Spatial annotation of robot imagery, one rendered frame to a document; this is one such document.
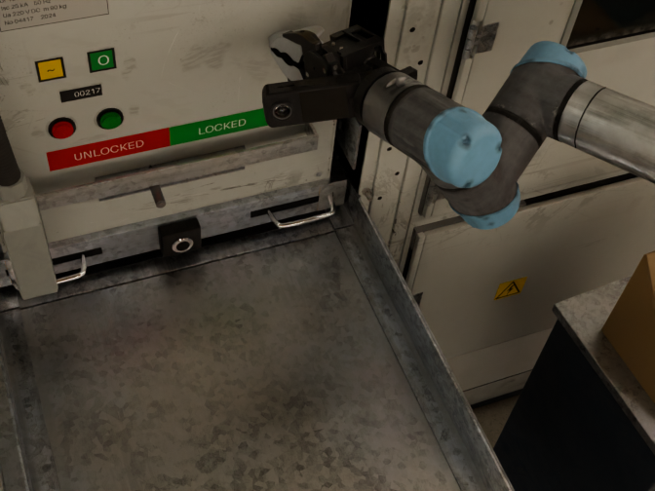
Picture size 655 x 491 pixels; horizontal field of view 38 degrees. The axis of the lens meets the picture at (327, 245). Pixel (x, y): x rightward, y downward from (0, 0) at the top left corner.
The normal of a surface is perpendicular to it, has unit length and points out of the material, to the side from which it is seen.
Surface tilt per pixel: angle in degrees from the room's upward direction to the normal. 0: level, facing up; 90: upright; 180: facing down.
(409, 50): 90
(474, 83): 90
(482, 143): 76
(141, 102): 90
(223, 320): 0
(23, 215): 61
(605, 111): 33
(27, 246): 90
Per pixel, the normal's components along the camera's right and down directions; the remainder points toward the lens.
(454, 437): 0.08, -0.62
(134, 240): 0.36, 0.75
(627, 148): -0.64, 0.32
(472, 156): 0.59, 0.49
